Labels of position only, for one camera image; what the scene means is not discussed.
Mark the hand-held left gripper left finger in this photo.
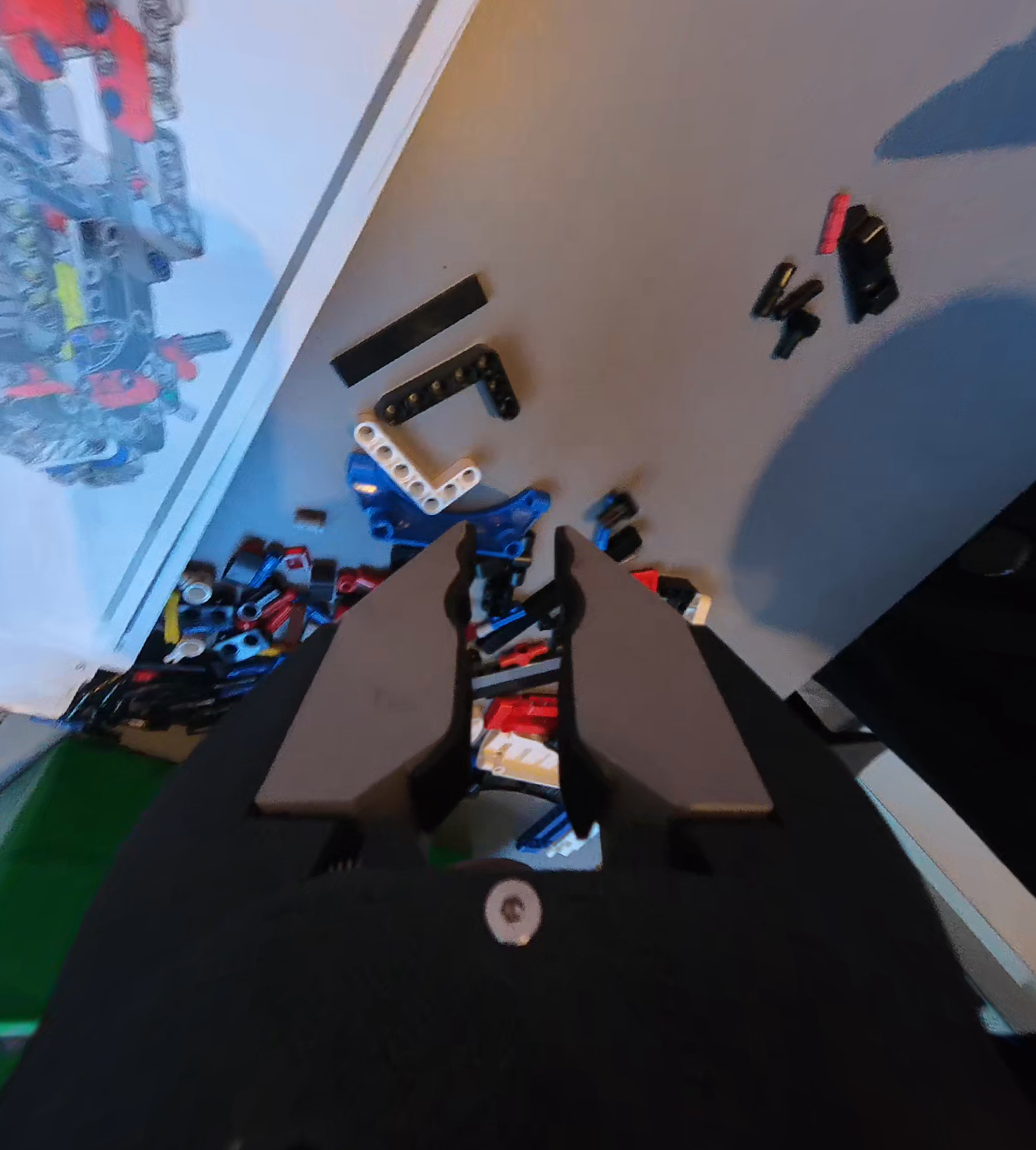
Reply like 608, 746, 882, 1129
252, 523, 478, 832

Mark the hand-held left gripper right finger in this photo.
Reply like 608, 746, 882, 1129
552, 525, 774, 839

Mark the pile of small toy bricks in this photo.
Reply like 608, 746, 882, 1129
32, 489, 715, 855

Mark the white angled toy beam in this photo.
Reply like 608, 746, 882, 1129
354, 415, 483, 515

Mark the black angled toy beam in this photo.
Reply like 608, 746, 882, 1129
374, 344, 522, 427

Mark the large green plastic bin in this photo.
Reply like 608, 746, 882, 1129
0, 737, 195, 1150

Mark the black flat toy tile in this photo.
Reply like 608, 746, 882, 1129
331, 274, 489, 389

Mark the black toy brick assembly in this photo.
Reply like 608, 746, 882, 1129
836, 205, 899, 325

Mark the open building instruction booklet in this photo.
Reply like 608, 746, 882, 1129
0, 0, 483, 720

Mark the blue curved toy frame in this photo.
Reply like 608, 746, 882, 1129
345, 452, 551, 558

